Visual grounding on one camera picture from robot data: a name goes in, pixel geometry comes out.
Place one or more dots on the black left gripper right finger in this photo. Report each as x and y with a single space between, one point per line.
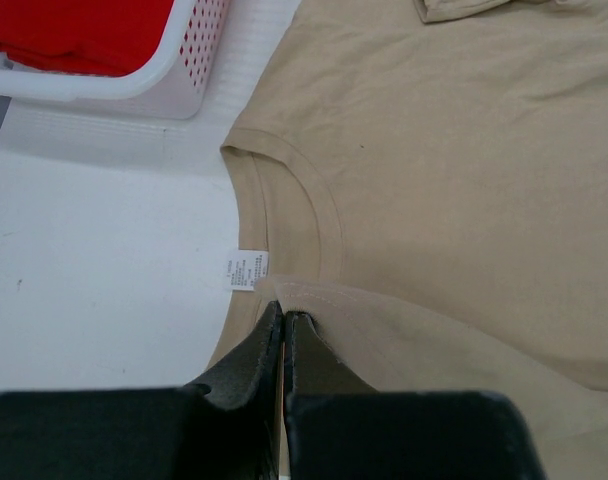
339 427

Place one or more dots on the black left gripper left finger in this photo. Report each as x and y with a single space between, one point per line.
222 425

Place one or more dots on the beige t shirt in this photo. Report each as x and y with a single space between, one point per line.
430 182

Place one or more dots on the white plastic basket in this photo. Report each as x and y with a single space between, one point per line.
171 85

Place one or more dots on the red folded t shirt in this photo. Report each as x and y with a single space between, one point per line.
109 38

